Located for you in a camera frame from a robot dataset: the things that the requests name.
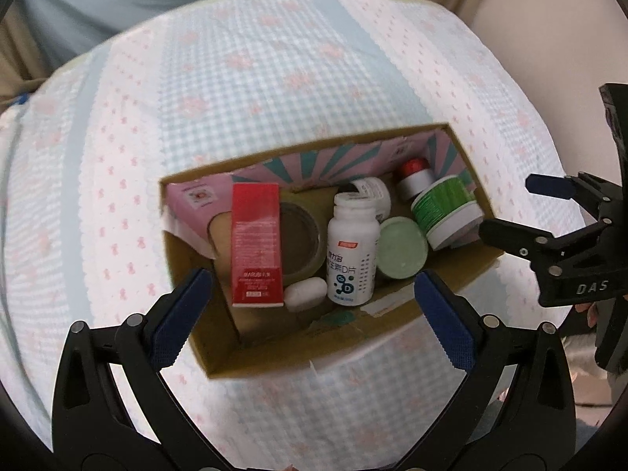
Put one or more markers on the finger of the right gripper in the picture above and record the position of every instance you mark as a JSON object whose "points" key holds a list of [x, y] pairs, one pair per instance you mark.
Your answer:
{"points": [[541, 249], [586, 189]]}

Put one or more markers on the yellow tape roll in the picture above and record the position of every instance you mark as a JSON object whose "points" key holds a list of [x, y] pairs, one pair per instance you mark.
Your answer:
{"points": [[303, 235]]}

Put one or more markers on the green labelled white jar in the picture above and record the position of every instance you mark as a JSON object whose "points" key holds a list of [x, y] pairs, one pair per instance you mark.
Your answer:
{"points": [[446, 212]]}

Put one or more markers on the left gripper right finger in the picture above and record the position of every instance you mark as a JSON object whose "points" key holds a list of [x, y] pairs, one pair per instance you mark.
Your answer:
{"points": [[514, 409]]}

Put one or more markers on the red lidded small jar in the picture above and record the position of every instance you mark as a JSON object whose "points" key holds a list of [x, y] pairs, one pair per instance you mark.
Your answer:
{"points": [[413, 177]]}

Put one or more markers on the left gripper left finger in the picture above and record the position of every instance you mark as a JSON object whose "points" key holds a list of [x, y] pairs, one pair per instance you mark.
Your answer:
{"points": [[112, 410]]}

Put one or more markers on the open cardboard box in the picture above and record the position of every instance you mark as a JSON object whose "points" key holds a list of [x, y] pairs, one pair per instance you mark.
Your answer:
{"points": [[235, 342]]}

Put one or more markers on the white vitamin pill bottle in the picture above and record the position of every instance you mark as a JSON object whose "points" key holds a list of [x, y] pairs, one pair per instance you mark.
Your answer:
{"points": [[353, 234]]}

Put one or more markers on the red rectangular carton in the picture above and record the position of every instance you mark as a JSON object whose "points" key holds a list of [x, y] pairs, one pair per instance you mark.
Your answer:
{"points": [[256, 266]]}

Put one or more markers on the white jar with dark lid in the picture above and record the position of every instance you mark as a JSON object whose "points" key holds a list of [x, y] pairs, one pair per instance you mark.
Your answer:
{"points": [[376, 189]]}

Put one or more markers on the pale green round tin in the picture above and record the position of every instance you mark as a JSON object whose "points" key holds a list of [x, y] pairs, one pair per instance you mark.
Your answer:
{"points": [[402, 248]]}

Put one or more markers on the small white rounded case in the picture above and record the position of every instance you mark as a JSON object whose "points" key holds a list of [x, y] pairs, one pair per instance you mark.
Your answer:
{"points": [[305, 294]]}

